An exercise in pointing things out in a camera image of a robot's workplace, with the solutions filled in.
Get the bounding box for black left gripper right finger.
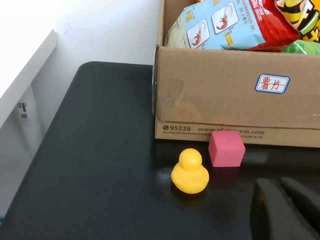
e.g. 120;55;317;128
279;176;320;233

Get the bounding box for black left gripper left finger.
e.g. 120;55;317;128
249;178;320;240

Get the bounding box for green snack bag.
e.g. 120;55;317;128
282;39;320;55

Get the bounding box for pink foam cube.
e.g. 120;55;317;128
208;131;246;168

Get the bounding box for yellow rubber duck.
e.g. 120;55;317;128
170;148;210;195

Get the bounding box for cardboard box printed F2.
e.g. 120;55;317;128
151;0;320;148

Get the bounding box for large yellow chip bag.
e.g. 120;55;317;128
274;0;320;42

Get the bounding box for red and blue prawn cracker bag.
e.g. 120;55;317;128
163;0;301;52

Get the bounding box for white wall panel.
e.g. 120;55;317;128
0;28;58;128

